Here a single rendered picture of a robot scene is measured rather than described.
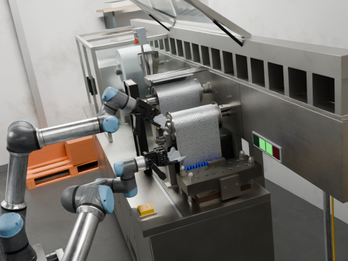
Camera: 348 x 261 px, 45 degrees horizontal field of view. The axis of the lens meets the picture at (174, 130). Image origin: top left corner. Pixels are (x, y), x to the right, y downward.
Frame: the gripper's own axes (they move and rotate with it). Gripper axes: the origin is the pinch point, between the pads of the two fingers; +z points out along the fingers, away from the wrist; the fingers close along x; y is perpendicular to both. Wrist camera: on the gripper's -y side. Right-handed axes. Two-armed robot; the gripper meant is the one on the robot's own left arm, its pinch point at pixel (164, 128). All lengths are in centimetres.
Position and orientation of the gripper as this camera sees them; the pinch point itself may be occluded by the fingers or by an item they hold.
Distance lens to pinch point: 211.8
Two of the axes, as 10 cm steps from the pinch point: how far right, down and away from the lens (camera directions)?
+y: 5.0, -8.6, -0.9
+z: 8.1, 4.3, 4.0
